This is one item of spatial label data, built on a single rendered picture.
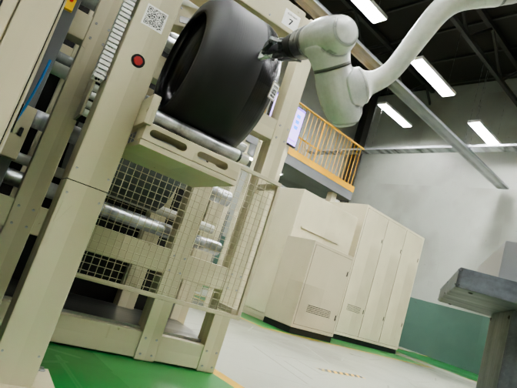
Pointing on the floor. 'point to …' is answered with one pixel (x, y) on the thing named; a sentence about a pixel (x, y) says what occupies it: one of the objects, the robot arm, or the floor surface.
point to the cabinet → (308, 289)
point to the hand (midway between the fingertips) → (265, 54)
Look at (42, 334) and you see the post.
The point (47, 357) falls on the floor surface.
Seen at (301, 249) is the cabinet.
